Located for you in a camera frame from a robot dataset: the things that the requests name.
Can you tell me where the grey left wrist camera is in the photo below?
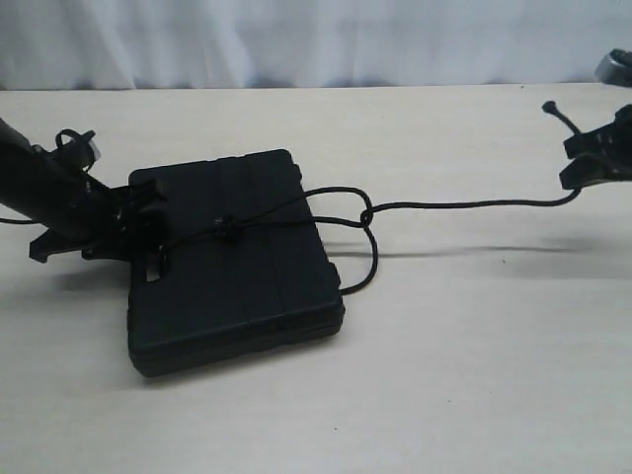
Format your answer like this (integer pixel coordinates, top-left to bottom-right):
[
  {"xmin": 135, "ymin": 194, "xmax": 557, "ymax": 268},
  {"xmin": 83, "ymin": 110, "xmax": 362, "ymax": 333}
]
[{"xmin": 54, "ymin": 128, "xmax": 101, "ymax": 173}]

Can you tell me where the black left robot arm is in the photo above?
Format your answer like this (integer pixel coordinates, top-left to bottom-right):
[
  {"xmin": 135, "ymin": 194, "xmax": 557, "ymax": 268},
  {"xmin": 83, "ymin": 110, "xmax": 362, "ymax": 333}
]
[{"xmin": 1, "ymin": 122, "xmax": 168, "ymax": 277}]

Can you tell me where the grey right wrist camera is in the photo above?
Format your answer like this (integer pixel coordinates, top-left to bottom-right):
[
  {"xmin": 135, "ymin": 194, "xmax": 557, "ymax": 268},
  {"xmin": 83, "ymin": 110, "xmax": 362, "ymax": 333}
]
[{"xmin": 594, "ymin": 48, "xmax": 632, "ymax": 88}]

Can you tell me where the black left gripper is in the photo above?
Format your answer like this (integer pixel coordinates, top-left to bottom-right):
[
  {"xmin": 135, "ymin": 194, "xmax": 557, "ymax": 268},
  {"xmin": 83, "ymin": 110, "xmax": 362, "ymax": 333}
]
[{"xmin": 28, "ymin": 180, "xmax": 170, "ymax": 279}]

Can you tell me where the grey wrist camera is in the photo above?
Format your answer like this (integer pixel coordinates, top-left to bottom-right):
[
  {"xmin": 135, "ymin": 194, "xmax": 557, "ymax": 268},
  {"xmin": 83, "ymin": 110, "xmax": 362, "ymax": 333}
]
[
  {"xmin": 54, "ymin": 128, "xmax": 101, "ymax": 173},
  {"xmin": 594, "ymin": 48, "xmax": 632, "ymax": 88}
]

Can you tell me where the black cord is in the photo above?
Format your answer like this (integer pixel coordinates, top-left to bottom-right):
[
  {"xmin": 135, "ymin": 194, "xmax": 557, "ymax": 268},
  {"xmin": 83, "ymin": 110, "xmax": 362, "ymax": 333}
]
[{"xmin": 157, "ymin": 100, "xmax": 587, "ymax": 295}]

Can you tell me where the black plastic carrying case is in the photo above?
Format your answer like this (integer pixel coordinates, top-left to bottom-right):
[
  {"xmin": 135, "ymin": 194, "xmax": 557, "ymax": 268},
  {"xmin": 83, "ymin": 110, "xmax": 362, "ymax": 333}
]
[{"xmin": 127, "ymin": 149, "xmax": 345, "ymax": 377}]

